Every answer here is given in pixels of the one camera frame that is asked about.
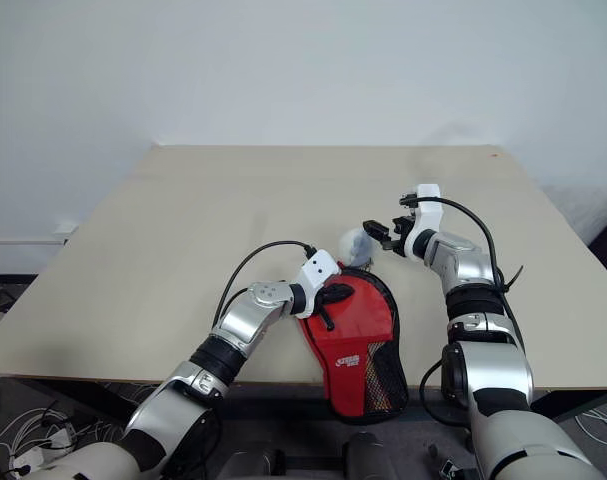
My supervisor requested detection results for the red paddle pouch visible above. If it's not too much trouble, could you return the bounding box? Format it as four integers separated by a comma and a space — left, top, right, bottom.
297, 264, 410, 426

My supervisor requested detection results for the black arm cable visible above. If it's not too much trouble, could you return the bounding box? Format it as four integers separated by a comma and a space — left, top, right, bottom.
215, 241, 317, 329
398, 192, 527, 351

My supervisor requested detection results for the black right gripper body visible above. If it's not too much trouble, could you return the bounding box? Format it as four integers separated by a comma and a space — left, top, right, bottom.
388, 214, 415, 254

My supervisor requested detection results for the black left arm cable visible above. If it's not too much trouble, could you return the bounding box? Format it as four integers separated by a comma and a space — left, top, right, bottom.
215, 241, 317, 329

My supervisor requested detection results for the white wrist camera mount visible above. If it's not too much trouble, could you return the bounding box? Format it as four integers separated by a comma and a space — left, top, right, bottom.
401, 183, 443, 259
291, 248, 342, 320

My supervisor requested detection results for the small grey metal part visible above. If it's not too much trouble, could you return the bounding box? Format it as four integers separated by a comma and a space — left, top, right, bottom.
426, 442, 467, 480

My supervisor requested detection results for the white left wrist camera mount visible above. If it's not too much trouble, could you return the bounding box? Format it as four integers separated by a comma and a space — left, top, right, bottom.
291, 248, 342, 320

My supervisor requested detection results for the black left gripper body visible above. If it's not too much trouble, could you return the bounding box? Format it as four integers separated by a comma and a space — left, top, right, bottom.
310, 285, 332, 317

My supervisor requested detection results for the white power strip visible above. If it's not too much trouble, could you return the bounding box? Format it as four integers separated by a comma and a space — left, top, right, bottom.
10, 446, 55, 476

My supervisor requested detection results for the white wall cable duct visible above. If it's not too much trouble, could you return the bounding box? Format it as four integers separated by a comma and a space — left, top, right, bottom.
0, 238, 67, 247

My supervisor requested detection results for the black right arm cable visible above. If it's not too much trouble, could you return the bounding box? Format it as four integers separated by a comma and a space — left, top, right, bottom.
398, 192, 527, 351

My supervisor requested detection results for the grey blue pouch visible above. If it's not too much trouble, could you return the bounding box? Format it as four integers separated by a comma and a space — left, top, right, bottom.
336, 227, 377, 269

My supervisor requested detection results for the dark rounded shape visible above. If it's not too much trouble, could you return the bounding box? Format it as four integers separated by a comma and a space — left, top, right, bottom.
345, 430, 384, 480

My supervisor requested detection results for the white floor cable tangle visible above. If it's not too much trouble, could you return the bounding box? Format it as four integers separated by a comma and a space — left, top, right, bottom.
0, 394, 129, 480

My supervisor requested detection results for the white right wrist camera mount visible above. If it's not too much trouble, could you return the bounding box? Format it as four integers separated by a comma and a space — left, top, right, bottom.
401, 183, 443, 259

